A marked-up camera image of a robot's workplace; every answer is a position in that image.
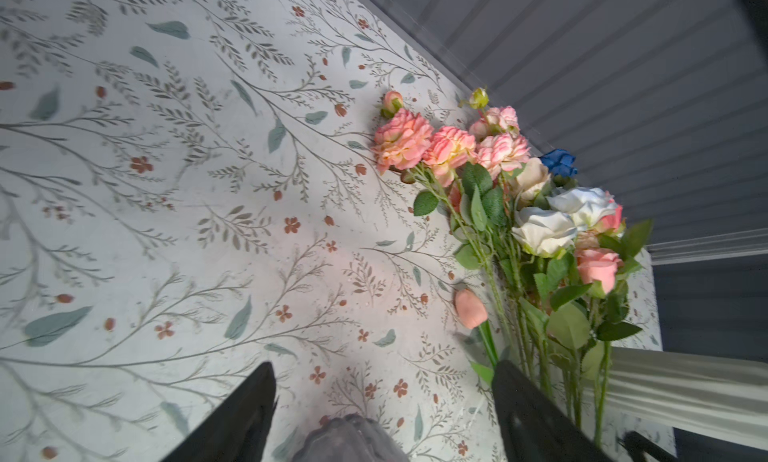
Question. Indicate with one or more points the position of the bunch of artificial flowers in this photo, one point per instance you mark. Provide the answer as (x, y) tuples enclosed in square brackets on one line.
[(567, 274)]

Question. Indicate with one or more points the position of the white ribbed ceramic vase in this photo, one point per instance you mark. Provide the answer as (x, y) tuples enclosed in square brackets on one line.
[(721, 398)]

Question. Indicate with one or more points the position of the pink glass vase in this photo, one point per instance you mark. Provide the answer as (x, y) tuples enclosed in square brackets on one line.
[(352, 438)]

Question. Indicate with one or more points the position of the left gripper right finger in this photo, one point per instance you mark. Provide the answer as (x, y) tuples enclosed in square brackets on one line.
[(532, 427)]

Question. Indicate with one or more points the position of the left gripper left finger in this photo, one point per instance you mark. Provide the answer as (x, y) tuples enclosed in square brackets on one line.
[(238, 429)]

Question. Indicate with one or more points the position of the floral table mat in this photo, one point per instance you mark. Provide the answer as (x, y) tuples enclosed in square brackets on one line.
[(187, 191)]

